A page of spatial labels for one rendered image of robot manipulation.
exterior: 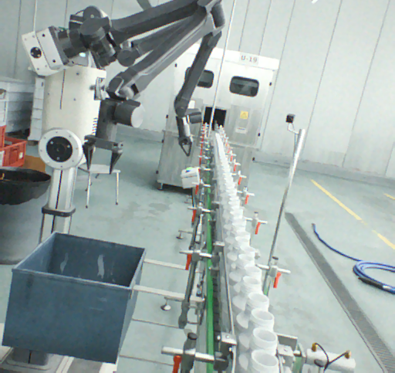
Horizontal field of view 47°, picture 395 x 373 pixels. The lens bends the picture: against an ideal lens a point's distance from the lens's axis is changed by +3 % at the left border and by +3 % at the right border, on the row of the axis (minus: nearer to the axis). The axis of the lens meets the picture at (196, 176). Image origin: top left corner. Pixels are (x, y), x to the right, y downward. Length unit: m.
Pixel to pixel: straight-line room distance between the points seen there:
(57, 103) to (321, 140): 10.81
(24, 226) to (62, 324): 2.23
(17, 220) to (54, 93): 1.89
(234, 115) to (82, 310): 5.20
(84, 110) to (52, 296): 0.69
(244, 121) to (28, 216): 3.66
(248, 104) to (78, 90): 4.76
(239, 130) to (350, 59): 6.46
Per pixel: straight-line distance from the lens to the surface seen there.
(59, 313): 1.31
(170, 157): 6.34
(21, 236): 3.53
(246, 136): 6.30
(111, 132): 1.28
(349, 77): 12.30
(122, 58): 1.95
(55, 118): 1.71
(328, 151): 12.28
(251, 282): 0.89
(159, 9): 1.49
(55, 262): 1.60
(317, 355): 0.90
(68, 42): 1.53
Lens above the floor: 1.49
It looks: 11 degrees down
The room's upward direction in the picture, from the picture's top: 11 degrees clockwise
